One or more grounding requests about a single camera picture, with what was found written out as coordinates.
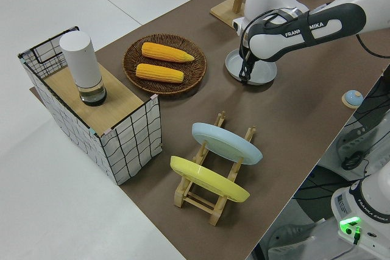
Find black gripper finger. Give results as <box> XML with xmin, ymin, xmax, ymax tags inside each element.
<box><xmin>239</xmin><ymin>58</ymin><xmax>247</xmax><ymax>86</ymax></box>
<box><xmin>245</xmin><ymin>57</ymin><xmax>254</xmax><ymax>83</ymax></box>

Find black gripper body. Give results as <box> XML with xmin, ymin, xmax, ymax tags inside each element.
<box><xmin>239</xmin><ymin>33</ymin><xmax>249</xmax><ymax>61</ymax></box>

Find gray plate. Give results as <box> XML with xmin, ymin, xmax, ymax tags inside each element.
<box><xmin>225</xmin><ymin>48</ymin><xmax>278</xmax><ymax>86</ymax></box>

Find light blue plate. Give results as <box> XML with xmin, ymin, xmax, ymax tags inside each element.
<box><xmin>191</xmin><ymin>122</ymin><xmax>263</xmax><ymax>166</ymax></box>

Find yellow plate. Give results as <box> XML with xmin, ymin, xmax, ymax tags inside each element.
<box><xmin>169</xmin><ymin>155</ymin><xmax>251</xmax><ymax>203</ymax></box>

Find wooden mug tree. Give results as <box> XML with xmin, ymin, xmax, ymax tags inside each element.
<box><xmin>210</xmin><ymin>0</ymin><xmax>247</xmax><ymax>29</ymax></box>

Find brown table mat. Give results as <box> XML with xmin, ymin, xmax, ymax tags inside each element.
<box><xmin>29</xmin><ymin>0</ymin><xmax>390</xmax><ymax>260</ymax></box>

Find pointed yellow corn cob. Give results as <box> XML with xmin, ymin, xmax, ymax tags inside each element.
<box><xmin>141</xmin><ymin>42</ymin><xmax>196</xmax><ymax>64</ymax></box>

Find brown wicker basket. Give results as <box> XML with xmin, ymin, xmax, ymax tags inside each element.
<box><xmin>122</xmin><ymin>33</ymin><xmax>208</xmax><ymax>96</ymax></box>

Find blunt yellow corn cob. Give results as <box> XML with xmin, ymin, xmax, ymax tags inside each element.
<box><xmin>135</xmin><ymin>63</ymin><xmax>185</xmax><ymax>85</ymax></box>

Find blue service bell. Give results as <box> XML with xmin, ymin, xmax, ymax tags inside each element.
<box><xmin>341</xmin><ymin>90</ymin><xmax>363</xmax><ymax>109</ymax></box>

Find wooden dish rack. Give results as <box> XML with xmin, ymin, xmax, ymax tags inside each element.
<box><xmin>173</xmin><ymin>110</ymin><xmax>257</xmax><ymax>227</ymax></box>

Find white cylinder bottle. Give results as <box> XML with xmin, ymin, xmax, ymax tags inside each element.
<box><xmin>59</xmin><ymin>31</ymin><xmax>108</xmax><ymax>107</ymax></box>

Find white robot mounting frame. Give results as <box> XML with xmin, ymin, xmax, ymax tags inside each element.
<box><xmin>335</xmin><ymin>121</ymin><xmax>385</xmax><ymax>178</ymax></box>

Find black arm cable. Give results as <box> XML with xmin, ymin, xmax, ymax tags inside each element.
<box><xmin>239</xmin><ymin>9</ymin><xmax>390</xmax><ymax>60</ymax></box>

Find wire grid shelf box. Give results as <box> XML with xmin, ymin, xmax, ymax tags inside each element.
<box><xmin>17</xmin><ymin>25</ymin><xmax>163</xmax><ymax>186</ymax></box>

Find black cable connector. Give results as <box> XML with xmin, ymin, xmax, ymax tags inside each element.
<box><xmin>341</xmin><ymin>151</ymin><xmax>364</xmax><ymax>171</ymax></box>

